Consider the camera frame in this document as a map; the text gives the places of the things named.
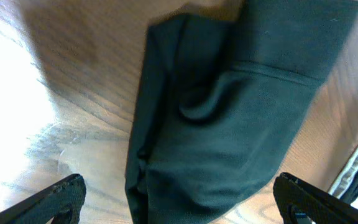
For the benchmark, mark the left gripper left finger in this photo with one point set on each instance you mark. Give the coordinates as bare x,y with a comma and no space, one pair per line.
59,203

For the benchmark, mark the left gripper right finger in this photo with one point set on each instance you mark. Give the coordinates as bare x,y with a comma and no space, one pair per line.
301,202

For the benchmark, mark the black polo shirt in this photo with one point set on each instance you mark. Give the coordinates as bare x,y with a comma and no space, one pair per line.
220,103

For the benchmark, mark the white garment in pile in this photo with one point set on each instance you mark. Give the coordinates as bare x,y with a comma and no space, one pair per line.
354,165

